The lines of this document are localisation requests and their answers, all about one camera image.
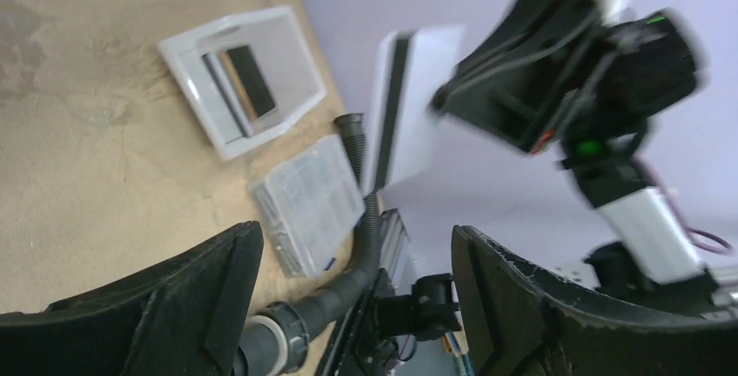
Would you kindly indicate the white striped card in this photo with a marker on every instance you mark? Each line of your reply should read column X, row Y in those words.
column 401, row 125

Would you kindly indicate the clear plastic screw box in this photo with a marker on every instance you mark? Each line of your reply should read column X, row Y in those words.
column 310, row 204

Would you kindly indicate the aluminium frame rail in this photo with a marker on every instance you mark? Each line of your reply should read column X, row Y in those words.
column 396, row 253

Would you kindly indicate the black card in tray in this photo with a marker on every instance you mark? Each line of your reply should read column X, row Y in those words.
column 247, row 80

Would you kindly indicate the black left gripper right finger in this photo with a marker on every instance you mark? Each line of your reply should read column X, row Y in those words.
column 522, row 319

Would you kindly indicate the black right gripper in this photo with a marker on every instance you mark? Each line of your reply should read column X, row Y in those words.
column 550, row 65

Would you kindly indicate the white plastic tray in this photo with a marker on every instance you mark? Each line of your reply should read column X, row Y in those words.
column 283, row 56

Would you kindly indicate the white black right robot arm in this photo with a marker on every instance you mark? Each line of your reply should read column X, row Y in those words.
column 654, row 250

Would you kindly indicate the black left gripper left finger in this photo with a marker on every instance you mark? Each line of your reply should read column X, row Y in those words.
column 181, row 316

